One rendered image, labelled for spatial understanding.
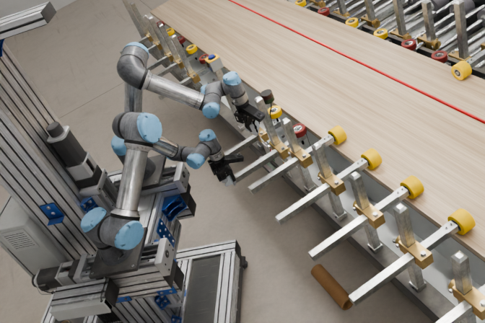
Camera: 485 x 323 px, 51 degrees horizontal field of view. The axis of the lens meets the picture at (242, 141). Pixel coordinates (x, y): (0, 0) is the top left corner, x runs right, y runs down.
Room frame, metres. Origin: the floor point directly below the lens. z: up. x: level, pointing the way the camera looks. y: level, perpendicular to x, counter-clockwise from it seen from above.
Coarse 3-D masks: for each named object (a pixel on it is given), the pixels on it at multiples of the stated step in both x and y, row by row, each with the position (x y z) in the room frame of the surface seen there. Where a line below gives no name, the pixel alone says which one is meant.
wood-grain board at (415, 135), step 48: (192, 0) 4.48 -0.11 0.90; (240, 0) 4.01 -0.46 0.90; (240, 48) 3.20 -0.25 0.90; (288, 48) 2.92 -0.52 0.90; (336, 48) 2.67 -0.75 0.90; (384, 48) 2.45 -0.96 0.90; (288, 96) 2.41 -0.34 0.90; (336, 96) 2.22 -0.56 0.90; (384, 96) 2.05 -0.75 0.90; (480, 96) 1.75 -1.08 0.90; (384, 144) 1.72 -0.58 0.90; (432, 144) 1.59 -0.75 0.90; (480, 144) 1.48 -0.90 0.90; (432, 192) 1.35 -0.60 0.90; (480, 192) 1.26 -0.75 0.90; (480, 240) 1.07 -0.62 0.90
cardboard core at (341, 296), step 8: (312, 272) 1.90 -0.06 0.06; (320, 272) 1.86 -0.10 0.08; (320, 280) 1.81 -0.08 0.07; (328, 280) 1.78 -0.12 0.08; (328, 288) 1.74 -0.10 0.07; (336, 288) 1.71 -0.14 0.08; (336, 296) 1.67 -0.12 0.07; (344, 296) 1.65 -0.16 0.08; (344, 304) 1.65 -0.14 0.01; (352, 304) 1.63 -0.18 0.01
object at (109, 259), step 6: (108, 246) 1.59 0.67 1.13; (102, 252) 1.60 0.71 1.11; (108, 252) 1.59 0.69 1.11; (114, 252) 1.58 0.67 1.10; (120, 252) 1.59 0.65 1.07; (126, 252) 1.59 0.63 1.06; (102, 258) 1.60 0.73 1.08; (108, 258) 1.58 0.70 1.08; (114, 258) 1.58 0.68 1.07; (120, 258) 1.57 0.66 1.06; (126, 258) 1.58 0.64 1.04; (108, 264) 1.58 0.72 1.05; (114, 264) 1.57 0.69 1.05
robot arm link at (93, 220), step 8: (96, 208) 1.68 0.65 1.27; (88, 216) 1.65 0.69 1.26; (96, 216) 1.62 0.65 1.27; (104, 216) 1.62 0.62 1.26; (80, 224) 1.64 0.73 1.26; (88, 224) 1.60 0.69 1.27; (96, 224) 1.59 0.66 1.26; (88, 232) 1.60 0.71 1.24; (96, 232) 1.58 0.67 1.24; (96, 240) 1.58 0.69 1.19
